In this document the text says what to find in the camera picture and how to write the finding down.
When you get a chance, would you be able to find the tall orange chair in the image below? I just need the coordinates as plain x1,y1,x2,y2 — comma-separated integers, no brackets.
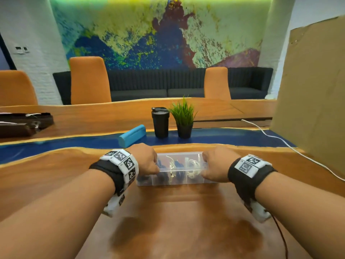
69,56,112,105

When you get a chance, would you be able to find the brown cardboard sheet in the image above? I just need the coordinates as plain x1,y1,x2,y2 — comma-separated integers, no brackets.
270,16,345,176

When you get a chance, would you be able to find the person's right forearm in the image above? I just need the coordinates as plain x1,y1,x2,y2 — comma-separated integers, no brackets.
254,172,345,259

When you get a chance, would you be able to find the black door frame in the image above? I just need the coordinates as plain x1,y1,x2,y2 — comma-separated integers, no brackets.
0,32,17,71

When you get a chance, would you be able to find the long thin white cable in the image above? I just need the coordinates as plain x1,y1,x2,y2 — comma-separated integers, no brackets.
241,119,345,182

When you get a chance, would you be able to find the person's right hand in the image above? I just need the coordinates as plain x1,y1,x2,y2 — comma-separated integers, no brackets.
201,147,241,184

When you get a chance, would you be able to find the black cylinder pot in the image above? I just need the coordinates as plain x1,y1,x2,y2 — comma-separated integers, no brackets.
151,107,170,139

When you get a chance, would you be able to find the clear plastic organizer box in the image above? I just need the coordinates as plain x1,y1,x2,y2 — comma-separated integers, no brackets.
136,151,219,186

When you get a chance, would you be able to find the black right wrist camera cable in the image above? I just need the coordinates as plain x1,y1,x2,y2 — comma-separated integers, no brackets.
265,210,289,259

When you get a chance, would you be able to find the black right wristband with marker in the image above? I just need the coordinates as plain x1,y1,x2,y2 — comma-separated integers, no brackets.
227,154,278,205

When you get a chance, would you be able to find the person's left hand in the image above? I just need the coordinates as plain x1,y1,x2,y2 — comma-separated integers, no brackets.
125,144,160,178

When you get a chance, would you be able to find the black sofa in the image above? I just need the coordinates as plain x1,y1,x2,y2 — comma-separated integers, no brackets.
52,67,273,105

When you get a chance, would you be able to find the dark brown leather case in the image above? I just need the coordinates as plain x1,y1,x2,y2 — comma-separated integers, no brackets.
0,112,54,138

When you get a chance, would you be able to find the black left wristband with markers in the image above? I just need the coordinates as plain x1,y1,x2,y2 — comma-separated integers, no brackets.
89,149,139,196

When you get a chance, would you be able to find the colourful abstract wall painting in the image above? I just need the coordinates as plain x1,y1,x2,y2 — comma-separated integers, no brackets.
50,0,273,71

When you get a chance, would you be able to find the green potted plant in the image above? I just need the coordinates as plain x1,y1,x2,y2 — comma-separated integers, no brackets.
168,96,197,139

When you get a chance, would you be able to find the person's left forearm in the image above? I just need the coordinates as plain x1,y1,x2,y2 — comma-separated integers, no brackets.
0,169,116,259

